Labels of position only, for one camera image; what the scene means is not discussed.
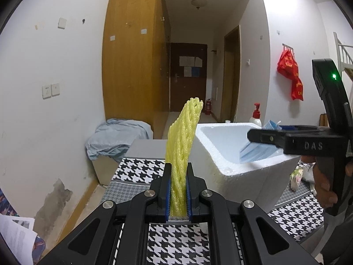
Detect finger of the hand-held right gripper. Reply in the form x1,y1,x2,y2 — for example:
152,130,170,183
247,129,287,155
278,125,329,133

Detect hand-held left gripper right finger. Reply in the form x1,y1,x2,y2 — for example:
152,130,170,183
186,163,320,265

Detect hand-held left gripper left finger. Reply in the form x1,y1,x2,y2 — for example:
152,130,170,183
36,163,172,265

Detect blue face mask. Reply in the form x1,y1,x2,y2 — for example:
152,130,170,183
238,120,284,164

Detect white foam box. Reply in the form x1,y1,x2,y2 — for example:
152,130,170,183
195,123,302,213

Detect yellow foam net sleeve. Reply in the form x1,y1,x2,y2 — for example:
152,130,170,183
165,97,205,216

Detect person's right hand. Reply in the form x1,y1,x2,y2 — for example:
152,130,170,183
312,160,338,208

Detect white lotion bottle red pump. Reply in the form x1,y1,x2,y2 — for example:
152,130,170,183
251,103,262,128

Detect houndstooth table mat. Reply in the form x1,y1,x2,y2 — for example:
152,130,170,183
101,157,326,265

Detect floral plastic bag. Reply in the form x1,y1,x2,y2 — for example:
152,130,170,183
289,164,315,191

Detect red plastic bag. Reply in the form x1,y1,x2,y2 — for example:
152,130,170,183
277,47,304,101

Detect white bunk bed ladder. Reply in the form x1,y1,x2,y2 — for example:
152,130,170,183
333,32,353,76

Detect beige cabinet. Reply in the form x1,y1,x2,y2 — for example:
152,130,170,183
92,155,122,186

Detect light blue cloth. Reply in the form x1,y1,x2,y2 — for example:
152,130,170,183
85,118,154,161

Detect dark brown door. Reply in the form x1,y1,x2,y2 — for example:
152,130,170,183
170,43,207,112

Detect wooden wardrobe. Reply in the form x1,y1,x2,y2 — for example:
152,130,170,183
103,0,171,140

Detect stack of white papers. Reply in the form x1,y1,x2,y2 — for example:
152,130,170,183
0,214,38,265

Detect wooden door frame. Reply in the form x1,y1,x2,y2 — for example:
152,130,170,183
223,25,240,122

